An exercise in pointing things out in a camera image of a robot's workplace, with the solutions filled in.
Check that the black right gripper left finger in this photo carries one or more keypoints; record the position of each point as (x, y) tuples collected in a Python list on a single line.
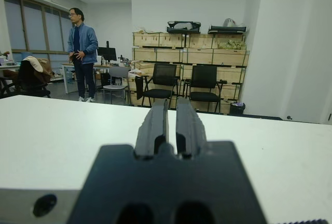
[(150, 130)]

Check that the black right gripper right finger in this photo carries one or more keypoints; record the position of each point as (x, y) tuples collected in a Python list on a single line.
[(189, 130)]

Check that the black hanging bag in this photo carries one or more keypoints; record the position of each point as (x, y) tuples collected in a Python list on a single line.
[(138, 86)]

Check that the black waste bin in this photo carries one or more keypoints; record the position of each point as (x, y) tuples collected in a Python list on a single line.
[(237, 108)]

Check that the black padded chair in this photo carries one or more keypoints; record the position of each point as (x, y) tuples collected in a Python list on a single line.
[(203, 77)]

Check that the black mesh-back chair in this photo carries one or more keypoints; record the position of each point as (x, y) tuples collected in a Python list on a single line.
[(164, 75)]

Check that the grey shell chair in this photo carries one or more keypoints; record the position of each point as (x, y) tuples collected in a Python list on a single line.
[(118, 75)]

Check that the black computer tower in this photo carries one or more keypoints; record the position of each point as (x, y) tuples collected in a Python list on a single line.
[(105, 80)]

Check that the dark device on desk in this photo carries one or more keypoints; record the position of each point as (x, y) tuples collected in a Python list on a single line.
[(124, 61)]

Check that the black computer monitor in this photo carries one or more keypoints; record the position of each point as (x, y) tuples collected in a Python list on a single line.
[(106, 53)]

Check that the crumpled packing paper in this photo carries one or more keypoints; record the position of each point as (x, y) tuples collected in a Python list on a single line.
[(230, 44)]

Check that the pair of white sneakers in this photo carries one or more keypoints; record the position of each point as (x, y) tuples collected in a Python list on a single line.
[(83, 45)]

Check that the black flat case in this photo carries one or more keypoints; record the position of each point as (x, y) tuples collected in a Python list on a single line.
[(228, 28)]

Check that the white plastic bag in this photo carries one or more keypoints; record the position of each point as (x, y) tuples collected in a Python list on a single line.
[(230, 21)]

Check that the beige brown coat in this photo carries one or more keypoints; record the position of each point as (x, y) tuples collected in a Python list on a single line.
[(39, 66)]

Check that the black office chair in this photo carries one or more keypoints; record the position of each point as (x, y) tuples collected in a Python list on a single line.
[(28, 78)]

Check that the brown framed window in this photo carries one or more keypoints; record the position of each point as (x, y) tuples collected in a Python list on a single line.
[(33, 24)]

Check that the white frame desk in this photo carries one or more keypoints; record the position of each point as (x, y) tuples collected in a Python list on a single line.
[(65, 78)]

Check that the black open-frame case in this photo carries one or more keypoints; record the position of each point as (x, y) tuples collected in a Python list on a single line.
[(171, 30)]

